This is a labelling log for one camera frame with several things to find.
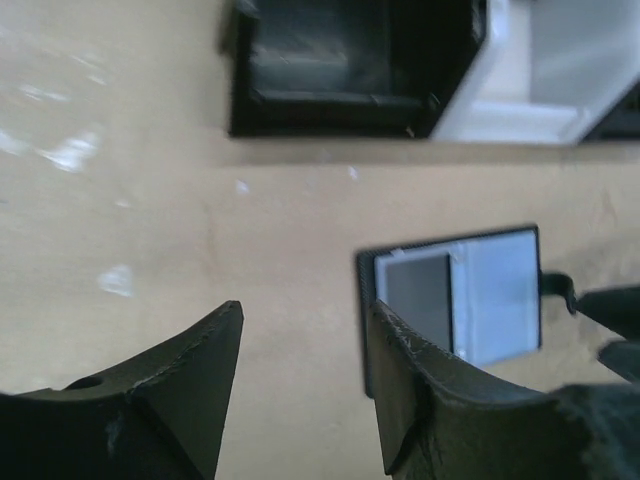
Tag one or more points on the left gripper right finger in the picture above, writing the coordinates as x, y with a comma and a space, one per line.
439, 417

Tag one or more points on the black white card sorting tray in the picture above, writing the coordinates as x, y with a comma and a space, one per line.
554, 73

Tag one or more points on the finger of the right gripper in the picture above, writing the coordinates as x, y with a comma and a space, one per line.
623, 358
617, 309

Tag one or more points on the black leather card holder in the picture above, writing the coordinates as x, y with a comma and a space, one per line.
477, 295

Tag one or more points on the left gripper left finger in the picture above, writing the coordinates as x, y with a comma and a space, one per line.
158, 415

